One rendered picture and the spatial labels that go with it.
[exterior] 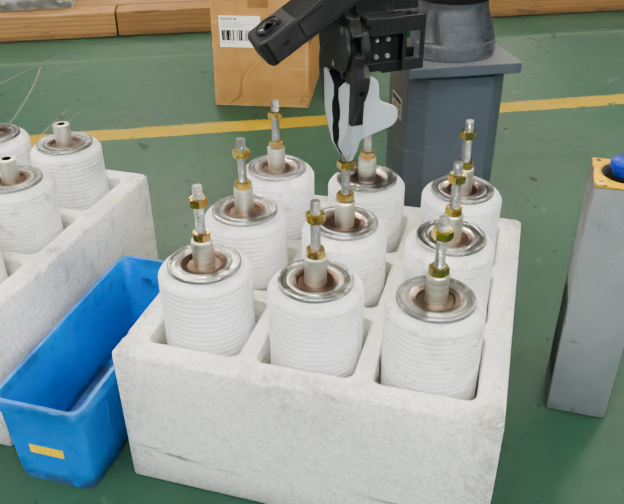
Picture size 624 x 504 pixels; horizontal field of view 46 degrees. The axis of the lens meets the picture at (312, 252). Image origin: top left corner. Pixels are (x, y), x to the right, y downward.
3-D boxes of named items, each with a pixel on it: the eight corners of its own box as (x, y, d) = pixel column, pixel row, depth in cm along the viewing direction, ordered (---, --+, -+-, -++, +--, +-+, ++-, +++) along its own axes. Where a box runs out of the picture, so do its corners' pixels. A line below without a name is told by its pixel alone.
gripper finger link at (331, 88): (384, 149, 79) (389, 66, 74) (333, 158, 77) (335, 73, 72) (371, 137, 81) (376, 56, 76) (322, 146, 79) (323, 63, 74)
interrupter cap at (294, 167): (249, 185, 90) (249, 180, 90) (245, 160, 97) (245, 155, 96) (310, 181, 91) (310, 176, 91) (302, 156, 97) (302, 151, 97)
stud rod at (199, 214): (209, 250, 74) (203, 183, 70) (205, 255, 73) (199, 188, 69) (200, 249, 74) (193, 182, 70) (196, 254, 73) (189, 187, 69)
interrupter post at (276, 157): (268, 175, 93) (267, 151, 91) (266, 167, 95) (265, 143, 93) (287, 173, 93) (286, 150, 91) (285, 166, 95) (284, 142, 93)
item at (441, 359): (430, 487, 73) (446, 345, 63) (358, 437, 78) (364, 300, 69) (485, 436, 78) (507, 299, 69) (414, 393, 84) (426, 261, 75)
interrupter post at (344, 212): (343, 218, 83) (343, 192, 81) (359, 225, 81) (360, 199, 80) (329, 226, 81) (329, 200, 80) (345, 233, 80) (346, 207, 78)
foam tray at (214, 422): (250, 287, 115) (244, 185, 105) (503, 327, 106) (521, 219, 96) (133, 474, 83) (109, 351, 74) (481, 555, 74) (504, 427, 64)
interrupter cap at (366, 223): (340, 203, 86) (341, 198, 86) (392, 225, 82) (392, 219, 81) (296, 227, 81) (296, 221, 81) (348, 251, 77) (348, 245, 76)
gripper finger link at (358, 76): (369, 129, 71) (371, 37, 66) (355, 131, 70) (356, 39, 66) (350, 114, 75) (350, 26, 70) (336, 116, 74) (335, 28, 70)
